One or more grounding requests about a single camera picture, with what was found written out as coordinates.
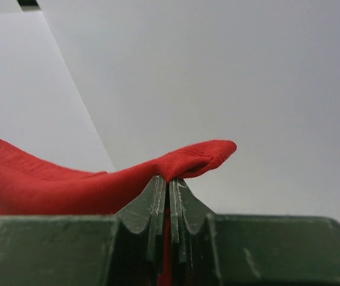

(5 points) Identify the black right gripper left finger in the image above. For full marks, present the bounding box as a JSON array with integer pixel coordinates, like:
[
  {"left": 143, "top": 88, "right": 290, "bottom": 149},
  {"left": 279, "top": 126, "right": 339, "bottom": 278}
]
[{"left": 0, "top": 176, "right": 166, "bottom": 285}]

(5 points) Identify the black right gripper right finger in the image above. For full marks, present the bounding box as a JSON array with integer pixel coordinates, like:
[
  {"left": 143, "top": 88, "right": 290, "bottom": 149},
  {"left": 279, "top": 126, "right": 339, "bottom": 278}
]
[{"left": 168, "top": 179, "right": 340, "bottom": 285}]

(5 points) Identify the red t-shirt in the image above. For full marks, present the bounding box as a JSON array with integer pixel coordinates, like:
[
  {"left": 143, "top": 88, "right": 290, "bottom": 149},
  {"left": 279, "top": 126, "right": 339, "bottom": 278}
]
[{"left": 0, "top": 133, "right": 238, "bottom": 286}]

